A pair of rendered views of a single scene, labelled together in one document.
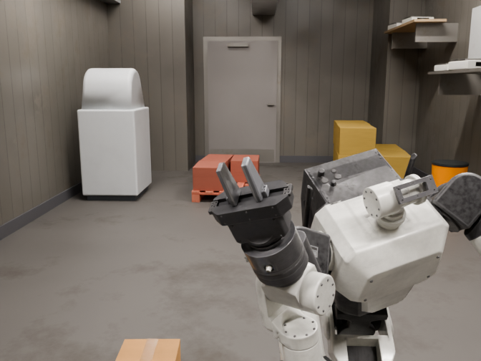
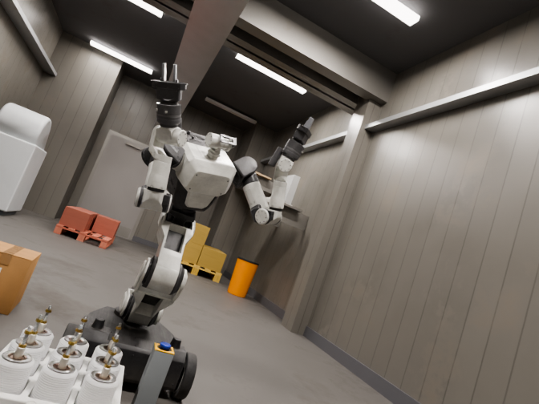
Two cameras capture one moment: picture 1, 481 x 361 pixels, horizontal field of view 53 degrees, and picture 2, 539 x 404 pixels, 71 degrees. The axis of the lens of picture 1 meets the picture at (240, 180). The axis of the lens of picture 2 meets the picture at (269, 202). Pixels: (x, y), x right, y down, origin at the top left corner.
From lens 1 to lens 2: 97 cm
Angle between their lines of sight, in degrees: 28
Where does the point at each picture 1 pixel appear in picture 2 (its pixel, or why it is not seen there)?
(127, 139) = (19, 164)
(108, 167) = not seen: outside the picture
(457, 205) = (242, 167)
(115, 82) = (30, 120)
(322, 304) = (180, 140)
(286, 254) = (175, 109)
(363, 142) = (198, 235)
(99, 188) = not seen: outside the picture
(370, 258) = (200, 163)
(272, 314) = (154, 146)
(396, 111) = (225, 228)
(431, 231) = (228, 167)
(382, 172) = not seen: hidden behind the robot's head
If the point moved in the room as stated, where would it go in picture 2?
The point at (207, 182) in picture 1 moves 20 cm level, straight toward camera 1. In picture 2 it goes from (73, 220) to (72, 222)
